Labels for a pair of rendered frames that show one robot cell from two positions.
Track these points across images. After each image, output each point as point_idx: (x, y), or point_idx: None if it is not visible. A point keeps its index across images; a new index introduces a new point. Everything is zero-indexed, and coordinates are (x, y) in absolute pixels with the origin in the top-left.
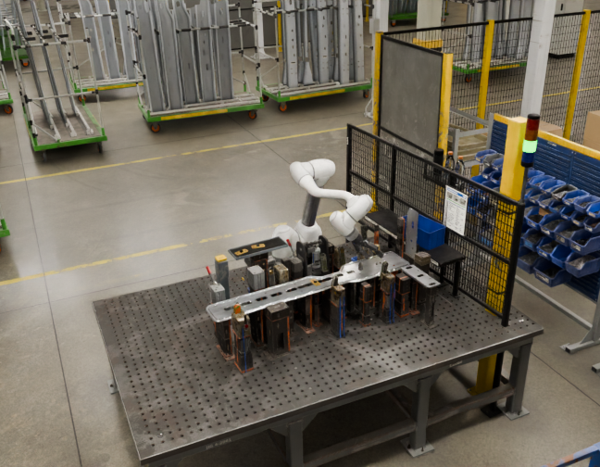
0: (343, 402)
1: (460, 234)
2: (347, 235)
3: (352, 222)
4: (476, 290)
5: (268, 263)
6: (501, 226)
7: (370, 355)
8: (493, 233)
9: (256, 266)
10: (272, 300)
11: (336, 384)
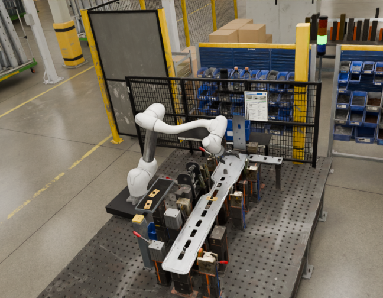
0: None
1: (264, 121)
2: (218, 152)
3: (220, 141)
4: (273, 154)
5: (133, 204)
6: (299, 103)
7: (277, 229)
8: (295, 110)
9: (168, 210)
10: (203, 229)
11: (286, 263)
